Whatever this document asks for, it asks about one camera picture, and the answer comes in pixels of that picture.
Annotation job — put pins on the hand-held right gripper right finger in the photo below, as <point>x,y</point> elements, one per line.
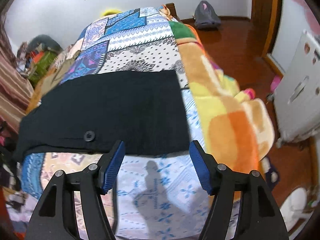
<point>200,170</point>

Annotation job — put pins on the white round fan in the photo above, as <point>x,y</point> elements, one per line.
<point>295,205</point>

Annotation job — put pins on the pink slipper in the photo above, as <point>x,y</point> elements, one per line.
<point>275,83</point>

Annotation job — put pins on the green storage basket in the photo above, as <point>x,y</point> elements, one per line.
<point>42,65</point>

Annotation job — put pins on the olive green pants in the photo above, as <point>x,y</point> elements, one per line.
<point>55,77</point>

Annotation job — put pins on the wooden bed footboard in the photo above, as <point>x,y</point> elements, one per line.
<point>171,8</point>

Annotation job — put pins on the wooden door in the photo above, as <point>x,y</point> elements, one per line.
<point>265,17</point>

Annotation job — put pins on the grey pillow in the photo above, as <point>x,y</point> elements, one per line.
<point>47,41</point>

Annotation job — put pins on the orange yellow fleece blanket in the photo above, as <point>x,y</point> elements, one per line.
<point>225,105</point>

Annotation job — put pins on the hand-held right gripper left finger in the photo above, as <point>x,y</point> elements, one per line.
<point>112,170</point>

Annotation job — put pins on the black pants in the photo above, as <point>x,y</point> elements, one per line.
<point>112,110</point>

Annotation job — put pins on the blue patchwork bedsheet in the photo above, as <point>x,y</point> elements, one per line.
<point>145,45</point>

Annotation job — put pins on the yellow foam tube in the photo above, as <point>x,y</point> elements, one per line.
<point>110,12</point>

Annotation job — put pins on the striped brown curtain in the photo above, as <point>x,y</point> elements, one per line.
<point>12,85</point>

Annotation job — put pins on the floral crumpled cloth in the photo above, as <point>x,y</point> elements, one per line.
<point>23,55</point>

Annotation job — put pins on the grey bag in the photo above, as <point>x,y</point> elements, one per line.
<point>206,15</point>

